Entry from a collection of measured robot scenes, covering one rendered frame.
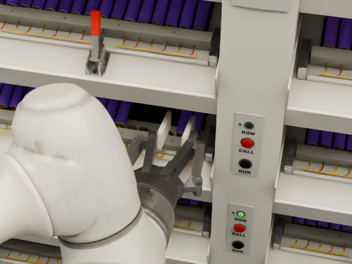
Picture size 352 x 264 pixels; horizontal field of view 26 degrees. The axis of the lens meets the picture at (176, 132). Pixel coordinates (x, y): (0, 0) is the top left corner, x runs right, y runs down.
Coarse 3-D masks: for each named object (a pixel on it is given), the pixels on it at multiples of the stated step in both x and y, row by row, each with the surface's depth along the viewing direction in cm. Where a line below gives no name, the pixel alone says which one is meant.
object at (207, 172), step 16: (0, 128) 127; (176, 128) 125; (208, 128) 124; (0, 144) 125; (208, 144) 120; (160, 160) 122; (192, 160) 122; (208, 160) 121; (208, 176) 120; (192, 192) 121; (208, 192) 119
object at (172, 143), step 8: (0, 112) 126; (8, 112) 126; (0, 120) 126; (8, 120) 125; (120, 128) 123; (128, 136) 122; (144, 136) 122; (168, 136) 121; (176, 136) 121; (168, 144) 121; (176, 144) 120; (176, 152) 121
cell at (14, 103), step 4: (16, 88) 128; (20, 88) 128; (24, 88) 129; (16, 92) 128; (20, 92) 128; (24, 92) 129; (12, 96) 128; (16, 96) 127; (20, 96) 128; (12, 100) 127; (16, 100) 127; (20, 100) 128; (12, 104) 127; (16, 104) 127
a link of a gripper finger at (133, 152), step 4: (136, 136) 113; (140, 136) 113; (136, 140) 112; (140, 140) 112; (132, 144) 111; (136, 144) 111; (128, 148) 110; (132, 148) 110; (136, 148) 110; (128, 152) 109; (132, 152) 109; (136, 152) 111; (140, 152) 113; (132, 156) 109; (136, 156) 111; (132, 160) 110; (136, 160) 112; (132, 164) 110
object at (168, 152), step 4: (0, 124) 127; (4, 124) 127; (4, 128) 127; (8, 128) 126; (124, 144) 123; (128, 144) 123; (156, 152) 122; (160, 152) 122; (168, 152) 122; (172, 152) 122; (204, 156) 121
